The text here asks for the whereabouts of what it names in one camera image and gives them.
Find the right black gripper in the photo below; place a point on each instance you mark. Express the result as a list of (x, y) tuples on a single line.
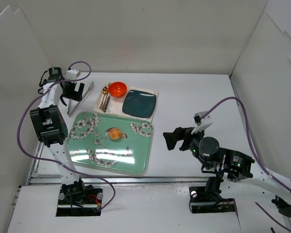
[(182, 139)]

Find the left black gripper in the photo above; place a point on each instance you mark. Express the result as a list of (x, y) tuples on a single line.
[(71, 88)]

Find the silver metal tongs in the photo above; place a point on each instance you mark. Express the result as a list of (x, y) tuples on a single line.
[(70, 110)]

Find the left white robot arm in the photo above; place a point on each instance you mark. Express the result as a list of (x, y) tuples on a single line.
[(51, 128)]

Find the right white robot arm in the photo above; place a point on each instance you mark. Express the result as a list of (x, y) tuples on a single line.
[(232, 175)]

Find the round bread bun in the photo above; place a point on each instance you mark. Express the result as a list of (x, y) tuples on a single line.
[(115, 134)]

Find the gold spoon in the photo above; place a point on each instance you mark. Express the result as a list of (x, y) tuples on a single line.
[(104, 95)]

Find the orange bowl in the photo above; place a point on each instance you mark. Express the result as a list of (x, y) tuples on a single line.
[(117, 89)]

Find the dark teal square plate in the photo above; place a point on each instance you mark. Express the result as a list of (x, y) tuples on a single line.
[(139, 104)]

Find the green floral tray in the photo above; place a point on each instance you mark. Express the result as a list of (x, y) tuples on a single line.
[(89, 143)]

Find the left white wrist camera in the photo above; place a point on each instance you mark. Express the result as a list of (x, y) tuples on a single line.
[(72, 74)]

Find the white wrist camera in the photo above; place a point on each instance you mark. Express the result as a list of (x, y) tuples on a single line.
[(203, 121), (72, 74)]

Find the dark handled knife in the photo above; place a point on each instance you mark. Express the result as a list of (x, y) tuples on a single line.
[(106, 104)]

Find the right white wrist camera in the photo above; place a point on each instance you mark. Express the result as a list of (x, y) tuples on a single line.
[(203, 121)]

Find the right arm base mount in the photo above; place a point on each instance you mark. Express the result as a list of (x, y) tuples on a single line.
[(207, 200)]

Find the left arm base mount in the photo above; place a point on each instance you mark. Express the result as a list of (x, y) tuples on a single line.
[(86, 201)]

